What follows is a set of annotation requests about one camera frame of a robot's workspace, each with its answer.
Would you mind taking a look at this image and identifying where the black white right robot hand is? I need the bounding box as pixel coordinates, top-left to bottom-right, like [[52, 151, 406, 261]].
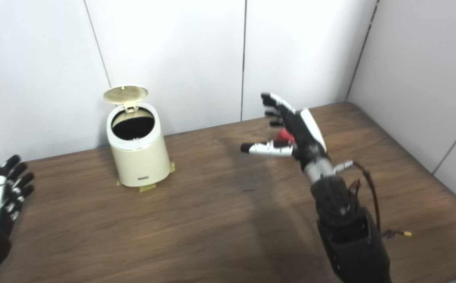
[[240, 92, 331, 172]]

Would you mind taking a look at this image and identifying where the red apple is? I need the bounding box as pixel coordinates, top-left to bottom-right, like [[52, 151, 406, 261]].
[[277, 130, 296, 144]]

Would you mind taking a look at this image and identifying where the cream-colored bin body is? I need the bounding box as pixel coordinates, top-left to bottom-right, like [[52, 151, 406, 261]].
[[106, 103, 171, 187]]

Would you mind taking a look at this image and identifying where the cream round bin lid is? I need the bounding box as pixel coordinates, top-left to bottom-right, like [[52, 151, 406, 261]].
[[103, 85, 149, 114]]

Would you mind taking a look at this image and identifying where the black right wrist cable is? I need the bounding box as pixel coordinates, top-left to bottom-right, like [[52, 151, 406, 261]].
[[333, 159, 412, 239]]

